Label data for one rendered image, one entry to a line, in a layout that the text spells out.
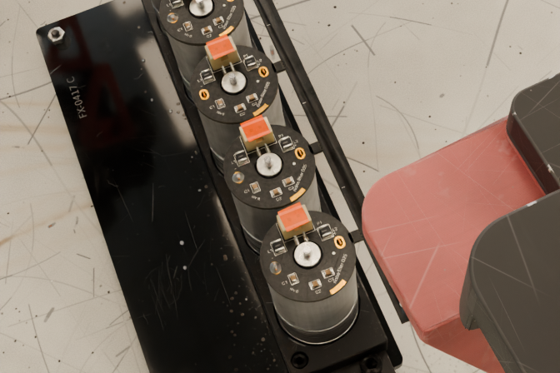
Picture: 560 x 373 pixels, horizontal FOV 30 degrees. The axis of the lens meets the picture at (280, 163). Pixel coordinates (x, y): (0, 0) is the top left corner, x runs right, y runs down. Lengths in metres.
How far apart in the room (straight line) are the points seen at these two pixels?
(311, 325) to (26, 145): 0.13
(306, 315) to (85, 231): 0.10
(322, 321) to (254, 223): 0.03
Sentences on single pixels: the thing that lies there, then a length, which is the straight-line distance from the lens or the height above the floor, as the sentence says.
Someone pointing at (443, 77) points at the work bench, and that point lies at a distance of 0.37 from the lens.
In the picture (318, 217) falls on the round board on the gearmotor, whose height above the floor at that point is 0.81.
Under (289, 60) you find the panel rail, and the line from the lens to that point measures 0.30.
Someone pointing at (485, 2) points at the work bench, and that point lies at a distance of 0.38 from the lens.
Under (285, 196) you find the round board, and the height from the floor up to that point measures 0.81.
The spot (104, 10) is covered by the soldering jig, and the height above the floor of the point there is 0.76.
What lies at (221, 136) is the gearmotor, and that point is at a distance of 0.30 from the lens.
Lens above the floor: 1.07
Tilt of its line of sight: 64 degrees down
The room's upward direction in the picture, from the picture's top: 12 degrees counter-clockwise
